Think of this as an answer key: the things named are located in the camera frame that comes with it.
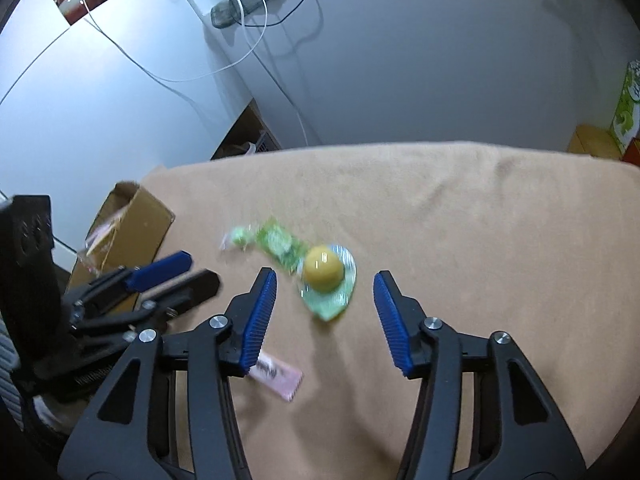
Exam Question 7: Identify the yellow box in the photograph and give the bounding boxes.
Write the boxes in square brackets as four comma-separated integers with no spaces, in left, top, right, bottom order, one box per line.
[566,124,627,162]

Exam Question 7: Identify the yellow jelly cup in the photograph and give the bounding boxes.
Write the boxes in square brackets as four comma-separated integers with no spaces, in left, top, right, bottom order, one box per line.
[299,243,358,322]

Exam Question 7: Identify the white cable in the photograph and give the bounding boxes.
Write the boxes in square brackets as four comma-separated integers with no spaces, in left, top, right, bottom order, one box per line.
[60,0,308,146]

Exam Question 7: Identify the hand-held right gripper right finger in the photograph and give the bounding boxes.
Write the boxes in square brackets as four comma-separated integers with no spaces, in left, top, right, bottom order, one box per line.
[372,270,587,480]

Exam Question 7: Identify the green carton box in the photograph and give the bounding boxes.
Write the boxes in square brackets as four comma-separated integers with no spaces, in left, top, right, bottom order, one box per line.
[610,60,640,156]

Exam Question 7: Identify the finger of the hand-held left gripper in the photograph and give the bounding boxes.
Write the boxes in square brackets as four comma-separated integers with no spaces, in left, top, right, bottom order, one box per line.
[70,268,222,343]
[62,251,193,311]

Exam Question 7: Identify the white cabinet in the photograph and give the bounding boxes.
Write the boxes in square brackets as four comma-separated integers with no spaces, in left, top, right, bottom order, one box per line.
[0,0,257,198]

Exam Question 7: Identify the green wrapped candy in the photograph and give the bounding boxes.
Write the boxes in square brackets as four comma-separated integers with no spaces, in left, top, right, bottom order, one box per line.
[220,216,308,277]

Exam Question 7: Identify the cardboard box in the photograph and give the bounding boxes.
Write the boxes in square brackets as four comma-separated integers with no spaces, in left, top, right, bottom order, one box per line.
[67,181,177,291]

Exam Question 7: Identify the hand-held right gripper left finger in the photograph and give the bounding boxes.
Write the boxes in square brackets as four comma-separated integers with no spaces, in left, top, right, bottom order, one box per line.
[57,266,278,480]

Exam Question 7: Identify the white basket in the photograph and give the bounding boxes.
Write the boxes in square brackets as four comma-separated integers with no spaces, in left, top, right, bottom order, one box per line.
[244,130,279,154]

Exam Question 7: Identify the person's dark clothing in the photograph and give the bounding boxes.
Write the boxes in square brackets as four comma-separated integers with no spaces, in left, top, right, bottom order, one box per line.
[0,410,76,480]

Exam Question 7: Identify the grey ribbed cloth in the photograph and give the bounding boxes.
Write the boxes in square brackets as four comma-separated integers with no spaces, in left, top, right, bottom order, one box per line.
[0,317,27,427]

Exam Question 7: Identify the small pink-white packet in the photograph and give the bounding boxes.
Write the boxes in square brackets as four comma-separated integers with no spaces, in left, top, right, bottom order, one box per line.
[248,352,304,403]

